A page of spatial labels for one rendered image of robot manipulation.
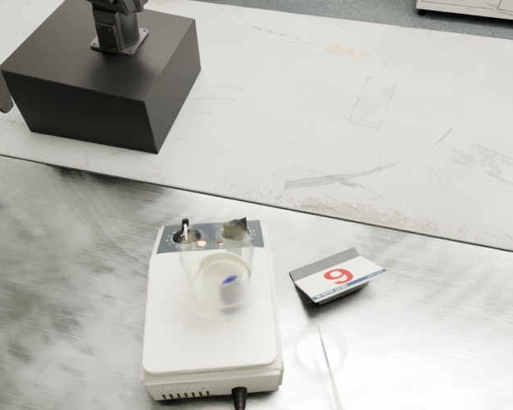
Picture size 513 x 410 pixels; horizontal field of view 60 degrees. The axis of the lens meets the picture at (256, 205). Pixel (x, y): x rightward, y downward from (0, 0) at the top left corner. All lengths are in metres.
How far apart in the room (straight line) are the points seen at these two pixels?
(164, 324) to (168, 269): 0.06
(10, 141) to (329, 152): 0.48
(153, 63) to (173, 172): 0.15
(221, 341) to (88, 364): 0.17
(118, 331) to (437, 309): 0.36
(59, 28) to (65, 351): 0.47
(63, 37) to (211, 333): 0.50
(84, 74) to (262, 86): 0.29
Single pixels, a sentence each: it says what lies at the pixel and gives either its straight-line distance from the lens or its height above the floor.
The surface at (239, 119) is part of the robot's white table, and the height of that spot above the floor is 0.90.
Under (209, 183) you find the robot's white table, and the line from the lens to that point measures 0.63.
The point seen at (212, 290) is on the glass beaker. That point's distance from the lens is 0.37.
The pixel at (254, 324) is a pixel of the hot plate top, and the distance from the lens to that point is 0.42.
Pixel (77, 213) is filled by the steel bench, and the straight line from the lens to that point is 0.64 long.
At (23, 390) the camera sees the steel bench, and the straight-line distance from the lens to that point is 0.55.
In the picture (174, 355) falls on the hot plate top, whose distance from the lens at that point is 0.42.
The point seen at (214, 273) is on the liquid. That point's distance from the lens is 0.42.
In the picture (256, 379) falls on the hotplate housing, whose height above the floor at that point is 0.96.
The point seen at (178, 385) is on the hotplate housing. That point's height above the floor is 0.96.
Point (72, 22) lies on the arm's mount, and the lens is 0.78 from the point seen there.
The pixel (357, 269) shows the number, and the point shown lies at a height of 0.92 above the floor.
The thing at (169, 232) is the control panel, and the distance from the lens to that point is 0.54.
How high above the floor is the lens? 1.38
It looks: 53 degrees down
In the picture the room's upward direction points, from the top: straight up
